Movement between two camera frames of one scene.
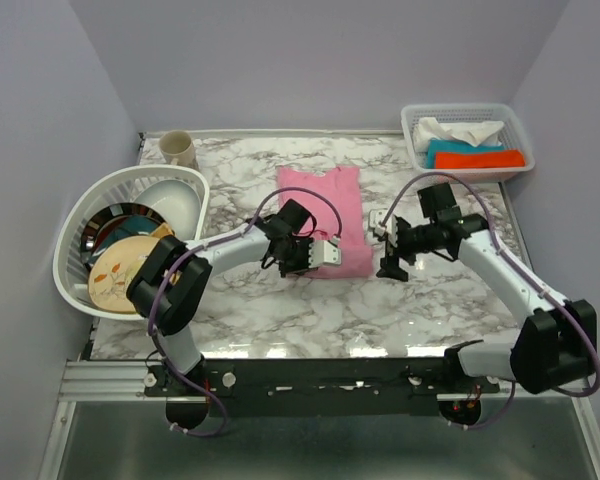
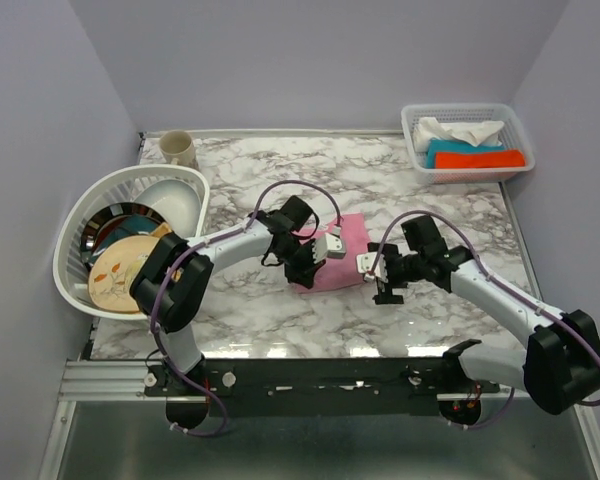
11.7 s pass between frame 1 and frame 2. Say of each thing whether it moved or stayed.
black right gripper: moved
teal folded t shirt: stayed
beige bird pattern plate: stayed
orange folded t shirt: stayed
